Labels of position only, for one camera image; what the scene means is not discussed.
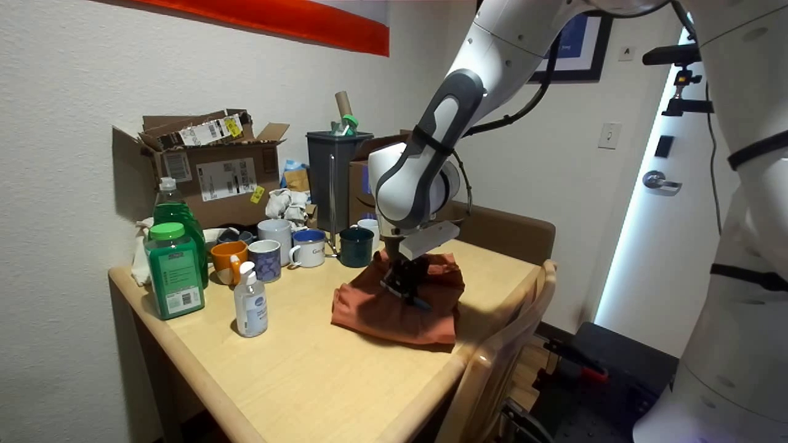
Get orange folded cloth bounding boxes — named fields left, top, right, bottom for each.
left=330, top=249, right=467, bottom=352

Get black framed blue picture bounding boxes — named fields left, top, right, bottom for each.
left=526, top=10, right=615, bottom=86

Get brown chair back panel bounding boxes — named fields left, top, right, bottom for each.
left=452, top=202, right=559, bottom=266

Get cardboard box with blue tape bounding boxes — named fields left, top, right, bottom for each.
left=346, top=132, right=414, bottom=230

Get white mug with blue rim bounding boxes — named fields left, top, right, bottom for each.
left=286, top=230, right=327, bottom=272

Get orange mug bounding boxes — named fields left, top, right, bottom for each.
left=207, top=240, right=250, bottom=292

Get pale grey mug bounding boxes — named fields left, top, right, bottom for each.
left=256, top=218, right=293, bottom=266

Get green bottle with white cap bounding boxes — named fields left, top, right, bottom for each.
left=149, top=176, right=208, bottom=292

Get light wooden chair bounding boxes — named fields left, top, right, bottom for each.
left=433, top=258, right=559, bottom=443

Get green jar with green lid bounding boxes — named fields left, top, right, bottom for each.
left=142, top=223, right=207, bottom=324

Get blue patterned mug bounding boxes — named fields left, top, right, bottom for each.
left=243, top=240, right=284, bottom=287

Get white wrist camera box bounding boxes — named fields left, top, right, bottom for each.
left=396, top=219, right=463, bottom=265

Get white crumpled plastic bags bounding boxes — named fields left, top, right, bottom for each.
left=263, top=186, right=317, bottom=230

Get clear hand sanitizer bottle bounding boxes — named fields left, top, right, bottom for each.
left=231, top=261, right=271, bottom=343

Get dark grey trash bin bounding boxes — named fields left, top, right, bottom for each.
left=304, top=128, right=376, bottom=236

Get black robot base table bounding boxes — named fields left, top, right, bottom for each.
left=525, top=321, right=681, bottom=443

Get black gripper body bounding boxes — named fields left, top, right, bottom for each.
left=378, top=255, right=436, bottom=293

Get white door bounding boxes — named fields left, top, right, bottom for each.
left=590, top=22, right=742, bottom=361

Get red wall banner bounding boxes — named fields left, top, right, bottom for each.
left=89, top=0, right=391, bottom=59

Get large open cardboard box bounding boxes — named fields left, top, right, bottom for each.
left=109, top=108, right=290, bottom=231

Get black bar camera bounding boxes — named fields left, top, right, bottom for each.
left=639, top=42, right=705, bottom=70

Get silver door handle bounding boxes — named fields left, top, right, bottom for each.
left=639, top=167, right=684, bottom=198

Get white light switch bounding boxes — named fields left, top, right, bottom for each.
left=596, top=122, right=623, bottom=154

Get clamp with orange handle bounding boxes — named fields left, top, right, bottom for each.
left=543, top=335, right=614, bottom=389

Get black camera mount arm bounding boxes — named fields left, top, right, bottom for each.
left=660, top=65, right=717, bottom=118

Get blue and brown package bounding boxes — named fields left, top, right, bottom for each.
left=279, top=158, right=311, bottom=194

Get dark green mug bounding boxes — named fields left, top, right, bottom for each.
left=338, top=226, right=376, bottom=272

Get green item in bin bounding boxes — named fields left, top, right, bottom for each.
left=330, top=117, right=361, bottom=139

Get black camera cable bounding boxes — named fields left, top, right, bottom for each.
left=702, top=106, right=732, bottom=242

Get brown cardboard tube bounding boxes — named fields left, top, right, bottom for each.
left=333, top=90, right=357, bottom=127

